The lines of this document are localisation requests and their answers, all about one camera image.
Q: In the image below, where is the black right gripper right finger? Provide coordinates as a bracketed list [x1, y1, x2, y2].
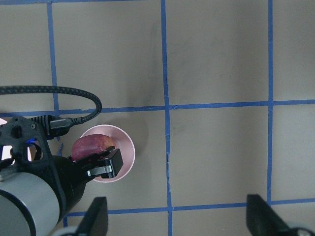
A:
[246, 194, 298, 236]

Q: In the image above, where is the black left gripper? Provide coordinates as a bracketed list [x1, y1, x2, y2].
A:
[0, 117, 123, 219]

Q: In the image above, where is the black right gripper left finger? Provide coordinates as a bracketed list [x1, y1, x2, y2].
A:
[75, 197, 108, 236]

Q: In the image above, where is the red apple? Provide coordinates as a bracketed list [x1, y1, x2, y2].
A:
[71, 134, 117, 161]

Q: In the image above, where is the small pink bowl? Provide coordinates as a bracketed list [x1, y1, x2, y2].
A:
[81, 124, 136, 183]

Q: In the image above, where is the pink plate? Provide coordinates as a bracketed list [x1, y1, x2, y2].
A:
[0, 118, 7, 125]

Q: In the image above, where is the black braided camera cable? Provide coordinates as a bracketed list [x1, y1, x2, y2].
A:
[0, 85, 103, 138]

